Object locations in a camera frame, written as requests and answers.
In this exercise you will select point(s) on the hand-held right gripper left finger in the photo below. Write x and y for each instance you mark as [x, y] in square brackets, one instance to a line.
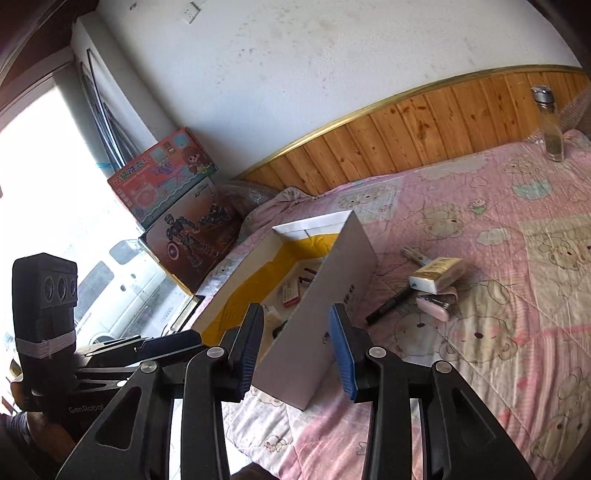
[247, 355]

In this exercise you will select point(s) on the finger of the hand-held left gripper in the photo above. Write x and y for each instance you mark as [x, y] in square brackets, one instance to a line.
[106, 374]
[178, 342]

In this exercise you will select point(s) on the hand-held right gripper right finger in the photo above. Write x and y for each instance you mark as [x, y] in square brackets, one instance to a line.
[342, 355]

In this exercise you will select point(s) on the white cardboard box yellow tape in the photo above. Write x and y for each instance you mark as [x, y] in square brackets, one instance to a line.
[323, 323]

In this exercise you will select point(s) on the small white red card packet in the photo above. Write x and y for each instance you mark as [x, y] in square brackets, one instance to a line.
[293, 292]

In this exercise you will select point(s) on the purple toy figure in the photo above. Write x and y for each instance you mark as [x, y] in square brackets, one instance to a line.
[308, 273]

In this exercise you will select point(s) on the person's left forearm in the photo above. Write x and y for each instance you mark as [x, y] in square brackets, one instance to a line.
[14, 429]

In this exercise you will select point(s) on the person's left hand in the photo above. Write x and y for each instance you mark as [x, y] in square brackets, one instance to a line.
[51, 436]

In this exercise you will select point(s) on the black device with white label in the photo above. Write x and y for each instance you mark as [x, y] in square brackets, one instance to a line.
[187, 314]

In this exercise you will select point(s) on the white van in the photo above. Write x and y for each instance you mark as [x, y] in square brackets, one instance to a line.
[124, 295]

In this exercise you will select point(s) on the pink case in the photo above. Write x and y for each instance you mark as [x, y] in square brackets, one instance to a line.
[436, 304]

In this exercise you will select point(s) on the dark robot figure toy box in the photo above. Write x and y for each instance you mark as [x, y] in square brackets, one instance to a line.
[194, 235]

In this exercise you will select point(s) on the yellow tissue packet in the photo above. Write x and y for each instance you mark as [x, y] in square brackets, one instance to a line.
[436, 274]

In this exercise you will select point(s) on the clear bubble wrap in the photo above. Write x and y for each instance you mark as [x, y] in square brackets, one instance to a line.
[247, 198]

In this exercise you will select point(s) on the pink cartoon toy box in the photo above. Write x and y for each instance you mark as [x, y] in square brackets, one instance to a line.
[161, 180]

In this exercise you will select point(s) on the pink bear printed quilt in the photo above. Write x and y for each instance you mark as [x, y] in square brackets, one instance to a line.
[508, 277]

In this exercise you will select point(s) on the dark window screen frames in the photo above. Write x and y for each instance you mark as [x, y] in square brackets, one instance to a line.
[108, 120]

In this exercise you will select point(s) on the wooden headboard panel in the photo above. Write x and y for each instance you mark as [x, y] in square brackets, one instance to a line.
[415, 134]

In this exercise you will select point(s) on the clear glass bottle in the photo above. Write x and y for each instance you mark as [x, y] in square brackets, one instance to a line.
[550, 129]

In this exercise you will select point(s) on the white wall socket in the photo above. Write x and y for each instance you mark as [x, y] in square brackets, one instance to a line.
[191, 12]

